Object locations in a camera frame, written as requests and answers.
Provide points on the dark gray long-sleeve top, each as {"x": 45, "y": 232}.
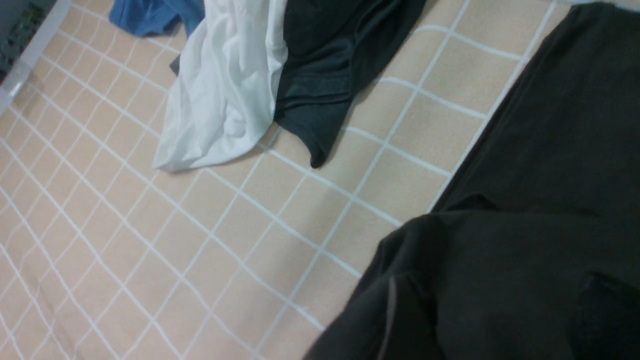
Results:
{"x": 533, "y": 250}

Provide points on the white crumpled garment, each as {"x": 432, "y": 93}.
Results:
{"x": 223, "y": 99}

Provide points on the dark teal crumpled garment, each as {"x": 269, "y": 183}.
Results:
{"x": 335, "y": 49}

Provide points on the beige checkered tablecloth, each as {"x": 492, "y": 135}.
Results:
{"x": 105, "y": 258}

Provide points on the blue crumpled garment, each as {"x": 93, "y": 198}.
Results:
{"x": 143, "y": 18}

